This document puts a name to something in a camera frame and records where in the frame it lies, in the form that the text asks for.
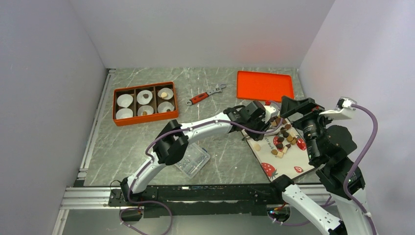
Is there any white paper cup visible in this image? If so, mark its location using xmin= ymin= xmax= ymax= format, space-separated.
xmin=115 ymin=108 xmax=134 ymax=119
xmin=116 ymin=94 xmax=134 ymax=108
xmin=137 ymin=90 xmax=153 ymax=105
xmin=137 ymin=105 xmax=154 ymax=117
xmin=157 ymin=101 xmax=175 ymax=113
xmin=158 ymin=87 xmax=174 ymax=100

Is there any orange flat tray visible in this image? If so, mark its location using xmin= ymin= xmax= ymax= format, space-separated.
xmin=236 ymin=70 xmax=295 ymax=102

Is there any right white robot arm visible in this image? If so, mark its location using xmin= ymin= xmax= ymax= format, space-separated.
xmin=269 ymin=96 xmax=378 ymax=235

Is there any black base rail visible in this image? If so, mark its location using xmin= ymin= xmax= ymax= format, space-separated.
xmin=108 ymin=183 xmax=284 ymax=218

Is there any orange chocolate box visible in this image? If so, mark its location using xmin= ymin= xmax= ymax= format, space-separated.
xmin=112 ymin=81 xmax=179 ymax=126

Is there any clear plastic screw box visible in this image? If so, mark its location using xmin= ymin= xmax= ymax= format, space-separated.
xmin=175 ymin=143 xmax=210 ymax=179

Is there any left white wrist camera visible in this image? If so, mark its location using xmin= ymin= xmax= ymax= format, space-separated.
xmin=263 ymin=102 xmax=280 ymax=122

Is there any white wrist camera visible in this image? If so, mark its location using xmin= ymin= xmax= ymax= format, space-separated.
xmin=263 ymin=102 xmax=280 ymax=122
xmin=319 ymin=96 xmax=357 ymax=120

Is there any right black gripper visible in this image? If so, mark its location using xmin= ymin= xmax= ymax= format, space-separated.
xmin=279 ymin=94 xmax=340 ymax=161

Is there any red handled adjustable wrench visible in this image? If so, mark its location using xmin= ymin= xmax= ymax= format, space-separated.
xmin=186 ymin=84 xmax=226 ymax=106

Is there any strawberry print white tray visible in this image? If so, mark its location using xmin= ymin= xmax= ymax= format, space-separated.
xmin=242 ymin=117 xmax=315 ymax=181

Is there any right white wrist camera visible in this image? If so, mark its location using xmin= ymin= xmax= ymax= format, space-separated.
xmin=319 ymin=96 xmax=357 ymax=120

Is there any round white chocolate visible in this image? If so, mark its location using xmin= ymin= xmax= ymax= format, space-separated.
xmin=254 ymin=144 xmax=261 ymax=151

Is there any cream square chocolate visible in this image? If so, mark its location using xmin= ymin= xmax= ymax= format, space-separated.
xmin=276 ymin=151 xmax=284 ymax=159

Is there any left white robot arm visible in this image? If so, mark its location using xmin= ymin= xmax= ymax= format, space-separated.
xmin=120 ymin=101 xmax=278 ymax=206

